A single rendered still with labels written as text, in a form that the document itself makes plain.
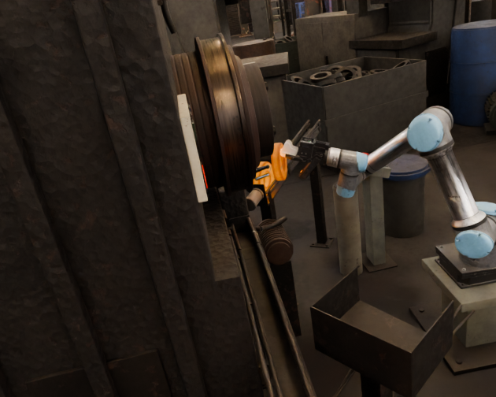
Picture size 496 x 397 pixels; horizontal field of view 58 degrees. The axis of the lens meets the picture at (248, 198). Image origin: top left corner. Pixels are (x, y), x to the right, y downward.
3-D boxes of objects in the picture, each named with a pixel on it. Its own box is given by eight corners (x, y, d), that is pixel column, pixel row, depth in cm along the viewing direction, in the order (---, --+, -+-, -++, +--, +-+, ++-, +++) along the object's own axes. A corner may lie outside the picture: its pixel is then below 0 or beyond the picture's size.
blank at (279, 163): (275, 137, 185) (283, 135, 184) (281, 169, 193) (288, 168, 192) (268, 153, 173) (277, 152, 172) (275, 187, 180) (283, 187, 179)
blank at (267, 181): (262, 203, 197) (269, 203, 195) (249, 186, 185) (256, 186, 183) (271, 172, 203) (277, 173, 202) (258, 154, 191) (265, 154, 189)
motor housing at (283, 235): (279, 346, 199) (261, 243, 177) (268, 315, 219) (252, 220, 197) (306, 339, 200) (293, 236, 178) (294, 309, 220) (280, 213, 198)
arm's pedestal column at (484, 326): (492, 294, 208) (495, 246, 197) (554, 355, 171) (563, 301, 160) (409, 310, 206) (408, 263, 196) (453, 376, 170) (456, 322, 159)
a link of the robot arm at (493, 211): (502, 231, 170) (507, 199, 165) (496, 248, 161) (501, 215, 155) (468, 225, 177) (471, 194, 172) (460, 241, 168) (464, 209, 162)
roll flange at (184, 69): (202, 229, 120) (161, 50, 101) (193, 172, 163) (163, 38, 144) (238, 221, 121) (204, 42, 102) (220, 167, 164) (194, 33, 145)
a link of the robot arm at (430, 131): (505, 239, 159) (444, 101, 152) (497, 260, 149) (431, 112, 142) (470, 245, 168) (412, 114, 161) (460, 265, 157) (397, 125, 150)
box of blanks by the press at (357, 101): (330, 179, 360) (321, 83, 329) (281, 155, 432) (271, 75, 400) (427, 145, 393) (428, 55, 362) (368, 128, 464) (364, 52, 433)
